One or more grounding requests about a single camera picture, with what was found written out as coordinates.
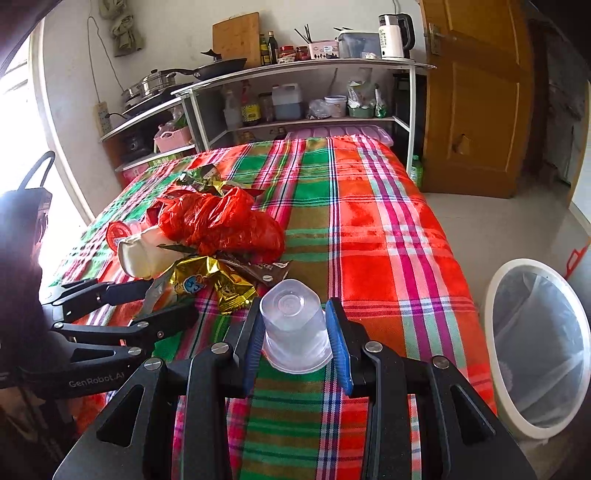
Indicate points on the green snack wrapper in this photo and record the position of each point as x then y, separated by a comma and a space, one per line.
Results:
203, 177

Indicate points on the wooden cutting board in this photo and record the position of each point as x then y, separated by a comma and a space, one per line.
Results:
235, 39

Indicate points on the red plastic bag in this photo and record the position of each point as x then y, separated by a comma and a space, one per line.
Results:
217, 221

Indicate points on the steel steamer pot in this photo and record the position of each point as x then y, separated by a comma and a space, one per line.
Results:
150, 85

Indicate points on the wooden door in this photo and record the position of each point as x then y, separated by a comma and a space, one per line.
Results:
480, 115

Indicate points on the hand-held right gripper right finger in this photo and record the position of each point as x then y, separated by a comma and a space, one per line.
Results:
339, 364

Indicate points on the black cooker pot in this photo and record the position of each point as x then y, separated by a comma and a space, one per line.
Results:
137, 145

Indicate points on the plaid blanket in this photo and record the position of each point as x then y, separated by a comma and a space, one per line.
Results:
369, 230

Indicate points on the hanging cloth bag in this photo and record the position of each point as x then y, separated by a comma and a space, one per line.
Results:
124, 34

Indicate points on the pink utensil holder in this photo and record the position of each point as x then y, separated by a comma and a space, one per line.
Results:
324, 50

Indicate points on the brown glass jar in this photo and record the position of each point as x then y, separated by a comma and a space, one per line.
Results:
266, 108

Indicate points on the pink carton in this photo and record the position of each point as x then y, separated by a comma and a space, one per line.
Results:
152, 164

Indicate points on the purple plastic tray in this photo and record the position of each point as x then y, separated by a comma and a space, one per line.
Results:
341, 131

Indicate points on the pink plastic basket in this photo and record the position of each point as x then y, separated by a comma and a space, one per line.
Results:
173, 138

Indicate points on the gold snack wrapper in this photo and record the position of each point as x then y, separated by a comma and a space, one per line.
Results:
217, 281

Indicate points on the clear plastic cup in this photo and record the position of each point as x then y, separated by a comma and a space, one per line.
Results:
295, 323

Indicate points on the brown snack wrapper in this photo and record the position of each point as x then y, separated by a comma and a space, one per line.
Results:
263, 272

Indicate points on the oil bottle with yellow label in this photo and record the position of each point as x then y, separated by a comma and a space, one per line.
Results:
249, 110

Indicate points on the white plastic tub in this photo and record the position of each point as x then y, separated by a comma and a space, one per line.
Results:
335, 107

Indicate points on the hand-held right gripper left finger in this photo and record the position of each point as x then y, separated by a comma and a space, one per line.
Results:
255, 364

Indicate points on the translucent jug with dark liquid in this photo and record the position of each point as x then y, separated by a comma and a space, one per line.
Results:
286, 106

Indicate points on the green bowl with bags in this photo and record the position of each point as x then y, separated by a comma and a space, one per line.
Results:
362, 104

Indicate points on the clear plastic bottle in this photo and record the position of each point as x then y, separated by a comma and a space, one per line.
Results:
232, 113

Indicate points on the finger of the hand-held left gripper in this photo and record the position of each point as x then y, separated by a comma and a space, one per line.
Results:
171, 318
124, 290

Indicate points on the crumpled clear plastic bag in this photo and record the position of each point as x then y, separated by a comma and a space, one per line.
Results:
318, 110

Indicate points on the large white shelf unit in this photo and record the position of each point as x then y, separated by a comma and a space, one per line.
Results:
323, 64

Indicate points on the black induction cooker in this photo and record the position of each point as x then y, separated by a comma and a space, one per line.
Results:
147, 105

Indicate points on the white electric kettle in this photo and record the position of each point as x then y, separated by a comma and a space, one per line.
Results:
392, 39

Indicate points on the clear storage box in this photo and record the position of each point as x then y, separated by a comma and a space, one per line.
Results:
360, 46

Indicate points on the black frying pan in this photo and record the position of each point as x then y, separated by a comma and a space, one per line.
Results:
221, 67

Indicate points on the white trash bin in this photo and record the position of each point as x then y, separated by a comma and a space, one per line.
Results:
545, 346

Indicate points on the dark glass bottle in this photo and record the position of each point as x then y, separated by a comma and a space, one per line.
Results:
263, 53
272, 50

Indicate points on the white power strip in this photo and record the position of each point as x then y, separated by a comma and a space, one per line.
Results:
102, 120

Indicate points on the red sauce jar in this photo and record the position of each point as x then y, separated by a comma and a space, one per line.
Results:
302, 53
286, 54

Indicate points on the red plastic dustpan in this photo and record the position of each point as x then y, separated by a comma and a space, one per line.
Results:
577, 258

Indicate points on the small white shelf unit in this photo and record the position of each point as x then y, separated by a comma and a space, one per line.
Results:
138, 121

